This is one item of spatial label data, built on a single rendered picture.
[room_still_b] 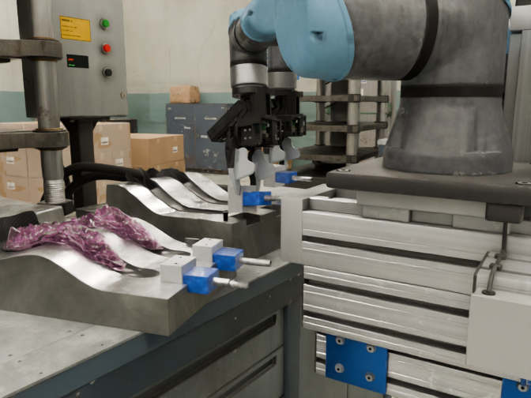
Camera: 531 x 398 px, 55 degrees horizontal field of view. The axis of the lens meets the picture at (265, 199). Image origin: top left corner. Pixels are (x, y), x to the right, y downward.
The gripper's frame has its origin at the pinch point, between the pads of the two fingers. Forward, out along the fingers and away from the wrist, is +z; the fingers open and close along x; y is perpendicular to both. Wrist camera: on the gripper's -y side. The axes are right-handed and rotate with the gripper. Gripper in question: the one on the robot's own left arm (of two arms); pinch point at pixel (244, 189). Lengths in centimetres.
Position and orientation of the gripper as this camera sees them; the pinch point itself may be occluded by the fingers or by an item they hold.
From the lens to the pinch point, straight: 103.1
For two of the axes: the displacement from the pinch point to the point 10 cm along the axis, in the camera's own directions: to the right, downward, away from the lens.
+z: 0.3, 10.0, -0.1
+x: 5.8, -0.1, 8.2
